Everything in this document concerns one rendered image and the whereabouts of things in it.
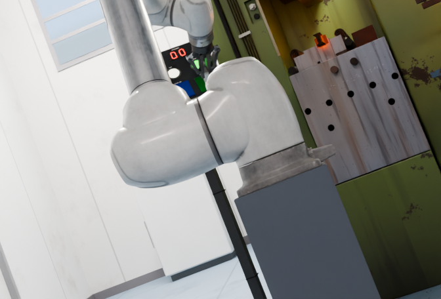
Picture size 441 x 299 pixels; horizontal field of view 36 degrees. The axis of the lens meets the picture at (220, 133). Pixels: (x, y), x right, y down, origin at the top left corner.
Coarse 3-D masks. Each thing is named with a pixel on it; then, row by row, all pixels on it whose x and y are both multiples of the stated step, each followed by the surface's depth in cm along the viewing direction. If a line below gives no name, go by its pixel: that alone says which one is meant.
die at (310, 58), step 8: (328, 40) 260; (336, 40) 259; (344, 40) 266; (312, 48) 261; (320, 48) 261; (328, 48) 260; (336, 48) 259; (344, 48) 258; (304, 56) 262; (312, 56) 262; (320, 56) 261; (328, 56) 260; (296, 64) 263; (304, 64) 262; (312, 64) 262
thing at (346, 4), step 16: (272, 0) 313; (336, 0) 306; (352, 0) 304; (368, 0) 302; (288, 16) 312; (304, 16) 310; (320, 16) 308; (336, 16) 306; (352, 16) 304; (368, 16) 302; (288, 32) 312; (304, 32) 310; (320, 32) 308; (352, 32) 304; (304, 48) 310
